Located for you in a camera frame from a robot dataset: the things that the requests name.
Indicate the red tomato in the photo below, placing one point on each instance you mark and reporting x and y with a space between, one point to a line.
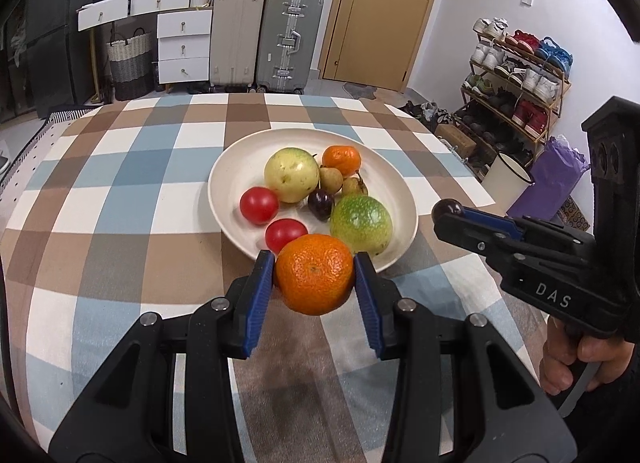
285 234
258 204

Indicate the purple plastic bag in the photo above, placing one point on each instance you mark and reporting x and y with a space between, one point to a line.
555 178

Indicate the woven laundry basket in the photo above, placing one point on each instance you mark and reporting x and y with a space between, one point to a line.
130 68

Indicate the pile of worn shoes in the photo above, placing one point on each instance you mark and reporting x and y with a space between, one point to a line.
425 113

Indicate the beige suitcase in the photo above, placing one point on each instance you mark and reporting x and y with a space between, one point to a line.
237 33

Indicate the checkered tablecloth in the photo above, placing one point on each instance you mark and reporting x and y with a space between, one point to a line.
150 253

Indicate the orange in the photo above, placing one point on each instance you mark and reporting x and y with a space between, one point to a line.
341 160
315 273

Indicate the brown cardboard box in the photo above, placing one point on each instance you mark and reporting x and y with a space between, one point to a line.
456 140

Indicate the wooden shoe rack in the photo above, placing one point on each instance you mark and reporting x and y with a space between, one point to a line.
564 88

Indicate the silver suitcase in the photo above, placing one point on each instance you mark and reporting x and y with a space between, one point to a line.
290 38

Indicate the dark purple plum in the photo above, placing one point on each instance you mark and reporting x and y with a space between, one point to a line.
447 207
320 204

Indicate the grey doormat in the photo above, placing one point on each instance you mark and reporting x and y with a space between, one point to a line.
360 91

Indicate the shoe rack with shoes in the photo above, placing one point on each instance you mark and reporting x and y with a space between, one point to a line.
530 78

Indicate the dark grey refrigerator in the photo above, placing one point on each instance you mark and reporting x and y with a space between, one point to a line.
65 33

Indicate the white enamel bucket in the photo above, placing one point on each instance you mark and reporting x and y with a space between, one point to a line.
505 183

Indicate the large yellow round fruit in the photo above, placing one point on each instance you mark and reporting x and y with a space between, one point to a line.
291 175

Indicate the white desk with drawers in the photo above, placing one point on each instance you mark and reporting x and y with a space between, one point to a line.
182 48

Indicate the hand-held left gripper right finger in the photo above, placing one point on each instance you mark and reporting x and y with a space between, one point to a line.
370 308

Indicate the small brown pear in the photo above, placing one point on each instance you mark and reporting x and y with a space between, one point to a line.
354 187

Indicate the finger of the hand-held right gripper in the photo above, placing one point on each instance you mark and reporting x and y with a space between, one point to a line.
465 238
492 222

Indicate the green yellow round fruit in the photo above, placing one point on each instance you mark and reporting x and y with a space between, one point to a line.
361 224

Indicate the brown longan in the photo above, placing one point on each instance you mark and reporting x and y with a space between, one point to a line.
331 180

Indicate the person's right hand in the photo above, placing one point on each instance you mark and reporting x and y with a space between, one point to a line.
555 363

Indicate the white round plate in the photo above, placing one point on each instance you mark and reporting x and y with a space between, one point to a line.
230 183

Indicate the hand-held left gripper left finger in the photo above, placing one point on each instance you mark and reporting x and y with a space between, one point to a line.
257 308

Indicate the wooden door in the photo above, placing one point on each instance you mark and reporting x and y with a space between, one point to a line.
380 18

